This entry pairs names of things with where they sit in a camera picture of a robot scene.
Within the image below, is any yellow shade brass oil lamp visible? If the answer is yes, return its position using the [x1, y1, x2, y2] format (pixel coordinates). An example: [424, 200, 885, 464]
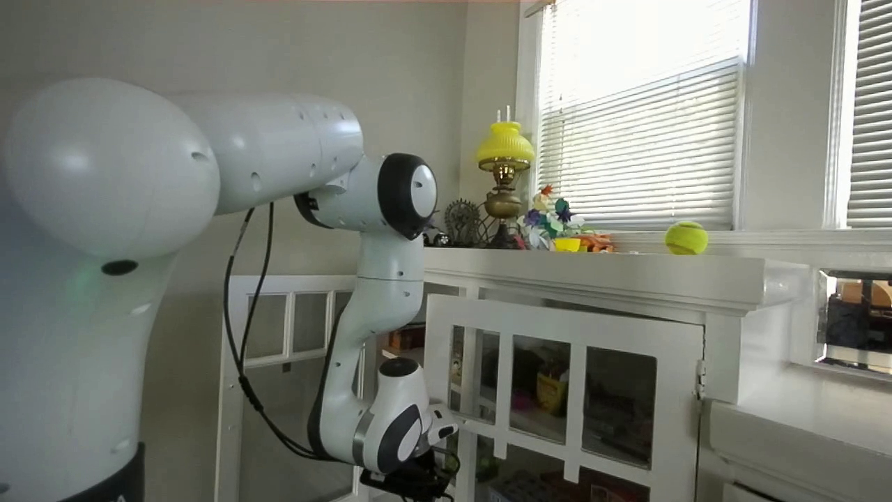
[474, 103, 540, 252]

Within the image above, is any colourful toy figure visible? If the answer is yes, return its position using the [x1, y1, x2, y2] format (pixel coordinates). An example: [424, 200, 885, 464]
[520, 181, 579, 253]

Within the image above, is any small yellow pot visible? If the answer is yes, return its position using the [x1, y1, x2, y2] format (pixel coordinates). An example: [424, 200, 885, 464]
[533, 367, 572, 419]

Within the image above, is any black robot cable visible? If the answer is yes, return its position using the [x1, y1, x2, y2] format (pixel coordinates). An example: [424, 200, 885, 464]
[218, 200, 323, 464]

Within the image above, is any white glass-paned cabinet door with knob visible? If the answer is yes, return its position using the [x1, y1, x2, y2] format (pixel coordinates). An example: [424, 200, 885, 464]
[420, 294, 708, 502]

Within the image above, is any mirrored metal frame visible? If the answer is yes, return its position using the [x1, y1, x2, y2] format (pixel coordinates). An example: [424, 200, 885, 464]
[813, 264, 892, 377]

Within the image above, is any white low drawer unit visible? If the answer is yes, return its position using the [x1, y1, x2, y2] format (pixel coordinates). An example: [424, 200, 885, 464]
[696, 356, 892, 502]

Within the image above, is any grey round ornament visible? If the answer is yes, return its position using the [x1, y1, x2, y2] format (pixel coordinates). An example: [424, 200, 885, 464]
[439, 195, 488, 248]

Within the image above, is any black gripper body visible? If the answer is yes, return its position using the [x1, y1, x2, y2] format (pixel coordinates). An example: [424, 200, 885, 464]
[360, 441, 461, 502]

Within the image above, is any small orange toy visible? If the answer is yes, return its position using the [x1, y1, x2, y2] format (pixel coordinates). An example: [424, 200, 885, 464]
[581, 229, 619, 257]

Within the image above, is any yellow-green tennis ball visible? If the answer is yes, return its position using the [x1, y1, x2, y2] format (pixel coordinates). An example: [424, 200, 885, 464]
[659, 217, 712, 260]

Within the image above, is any white cabinet body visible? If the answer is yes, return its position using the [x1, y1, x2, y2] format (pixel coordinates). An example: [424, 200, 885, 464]
[371, 239, 813, 502]

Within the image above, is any white window blind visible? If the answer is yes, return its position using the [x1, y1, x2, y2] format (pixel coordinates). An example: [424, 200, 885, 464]
[843, 0, 892, 229]
[534, 52, 747, 229]

